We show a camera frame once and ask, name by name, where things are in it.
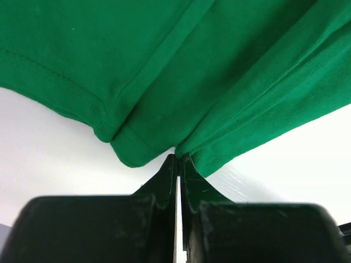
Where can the green t shirt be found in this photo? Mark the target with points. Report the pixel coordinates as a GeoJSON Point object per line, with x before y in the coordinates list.
{"type": "Point", "coordinates": [211, 79]}

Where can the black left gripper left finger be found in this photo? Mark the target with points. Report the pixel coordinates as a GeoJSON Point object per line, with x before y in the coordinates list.
{"type": "Point", "coordinates": [140, 227]}

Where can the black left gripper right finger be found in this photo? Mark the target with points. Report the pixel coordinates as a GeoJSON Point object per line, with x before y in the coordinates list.
{"type": "Point", "coordinates": [216, 229]}

